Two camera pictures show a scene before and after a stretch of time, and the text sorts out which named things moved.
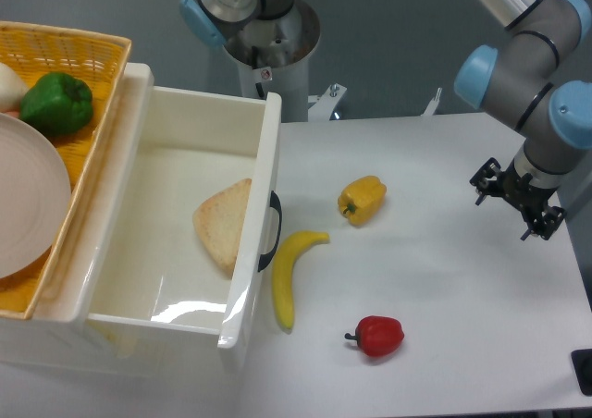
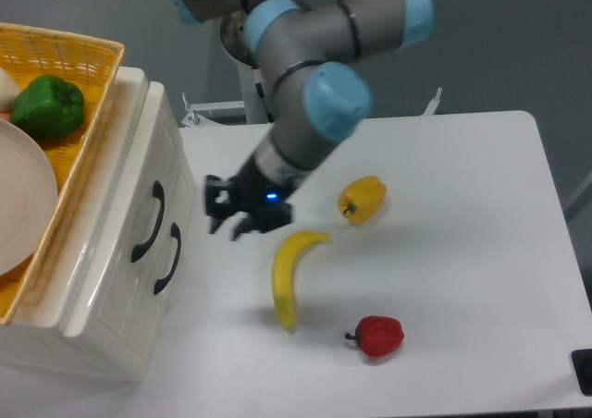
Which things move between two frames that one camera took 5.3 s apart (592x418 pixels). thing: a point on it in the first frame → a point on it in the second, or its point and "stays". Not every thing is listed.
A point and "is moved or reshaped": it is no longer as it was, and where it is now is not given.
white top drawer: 191,215 is moved or reshaped
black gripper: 516,189 → 252,193
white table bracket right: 433,104 stays
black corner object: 582,364 stays
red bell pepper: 377,336 stays
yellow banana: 283,263 stays
